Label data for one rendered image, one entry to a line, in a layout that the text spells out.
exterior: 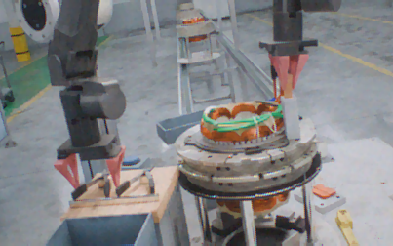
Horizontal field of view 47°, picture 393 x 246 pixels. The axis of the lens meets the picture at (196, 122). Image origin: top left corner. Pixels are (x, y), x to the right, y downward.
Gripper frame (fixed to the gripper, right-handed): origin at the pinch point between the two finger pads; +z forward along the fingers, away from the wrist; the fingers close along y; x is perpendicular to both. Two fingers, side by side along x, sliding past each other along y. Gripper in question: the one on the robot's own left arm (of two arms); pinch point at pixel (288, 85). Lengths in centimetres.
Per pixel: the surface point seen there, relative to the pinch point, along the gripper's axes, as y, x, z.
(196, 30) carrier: 31, 292, 10
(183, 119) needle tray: -16, 44, 17
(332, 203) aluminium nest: 20.3, 20.7, 39.0
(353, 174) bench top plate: 36, 38, 39
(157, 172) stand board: -27.9, 4.5, 17.1
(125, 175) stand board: -34.8, 6.8, 17.8
